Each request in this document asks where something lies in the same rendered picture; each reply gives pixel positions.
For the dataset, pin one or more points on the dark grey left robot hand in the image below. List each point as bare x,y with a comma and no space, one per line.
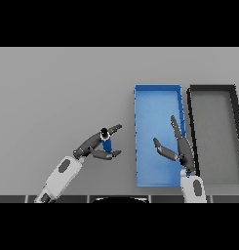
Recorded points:
88,145

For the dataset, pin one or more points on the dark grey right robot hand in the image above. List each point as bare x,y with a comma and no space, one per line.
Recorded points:
183,150

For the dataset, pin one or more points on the blue pipe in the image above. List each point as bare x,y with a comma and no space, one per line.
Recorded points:
106,142

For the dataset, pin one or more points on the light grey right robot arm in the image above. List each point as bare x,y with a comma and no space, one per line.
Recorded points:
192,188

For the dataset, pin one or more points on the blue bin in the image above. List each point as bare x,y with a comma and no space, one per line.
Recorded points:
156,136

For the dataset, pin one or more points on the dark grey bin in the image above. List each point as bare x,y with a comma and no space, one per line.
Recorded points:
218,136

